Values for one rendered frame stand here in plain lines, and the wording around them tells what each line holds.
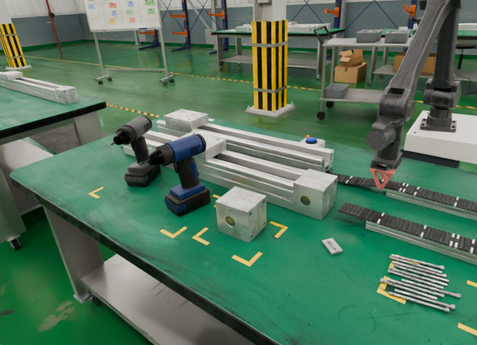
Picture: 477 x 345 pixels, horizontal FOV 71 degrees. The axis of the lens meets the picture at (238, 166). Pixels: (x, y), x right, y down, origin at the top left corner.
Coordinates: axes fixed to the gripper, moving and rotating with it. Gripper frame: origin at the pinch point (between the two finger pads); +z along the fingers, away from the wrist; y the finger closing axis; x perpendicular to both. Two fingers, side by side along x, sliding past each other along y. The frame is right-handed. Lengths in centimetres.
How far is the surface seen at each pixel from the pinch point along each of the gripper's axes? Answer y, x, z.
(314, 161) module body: 4.8, -20.5, -4.3
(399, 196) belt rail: 1.9, 5.5, 2.0
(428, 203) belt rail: 1.4, 13.1, 2.2
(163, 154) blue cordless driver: 45, -46, -17
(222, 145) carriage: 15, -50, -7
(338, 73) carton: -465, -190, 67
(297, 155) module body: 4.7, -26.7, -4.9
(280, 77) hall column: -272, -192, 36
